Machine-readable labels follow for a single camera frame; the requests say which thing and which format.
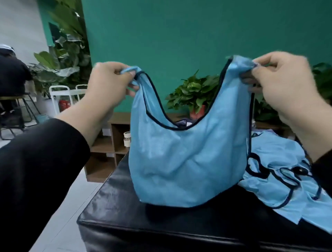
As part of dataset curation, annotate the black leather bench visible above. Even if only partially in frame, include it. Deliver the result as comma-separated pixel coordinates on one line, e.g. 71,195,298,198
77,153,332,252

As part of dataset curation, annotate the white metal rack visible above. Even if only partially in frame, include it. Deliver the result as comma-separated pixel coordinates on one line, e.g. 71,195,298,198
28,0,93,89

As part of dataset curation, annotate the white wheeled cart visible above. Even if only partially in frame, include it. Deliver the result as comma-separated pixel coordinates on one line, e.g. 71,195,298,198
49,84,89,116

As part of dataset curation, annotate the person's right hand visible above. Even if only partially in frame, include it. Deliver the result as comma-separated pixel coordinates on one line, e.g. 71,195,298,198
241,51,318,129

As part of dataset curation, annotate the person's right forearm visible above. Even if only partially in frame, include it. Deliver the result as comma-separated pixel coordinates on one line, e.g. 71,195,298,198
293,99,332,198

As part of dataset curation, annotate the person's left hand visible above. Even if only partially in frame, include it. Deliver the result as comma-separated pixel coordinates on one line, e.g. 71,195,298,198
83,61,140,125

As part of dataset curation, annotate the person's left forearm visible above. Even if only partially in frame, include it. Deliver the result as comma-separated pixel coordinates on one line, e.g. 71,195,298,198
0,101,116,252

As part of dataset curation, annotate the wooden top black stool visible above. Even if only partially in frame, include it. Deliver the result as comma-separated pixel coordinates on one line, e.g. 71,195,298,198
0,93,41,140

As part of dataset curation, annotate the green plant in red pot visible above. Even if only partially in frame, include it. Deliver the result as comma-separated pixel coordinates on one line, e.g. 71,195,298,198
166,70,221,121
254,62,332,125

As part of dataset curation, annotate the wooden shelf cabinet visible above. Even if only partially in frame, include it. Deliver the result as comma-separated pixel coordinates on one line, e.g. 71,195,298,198
84,111,296,183

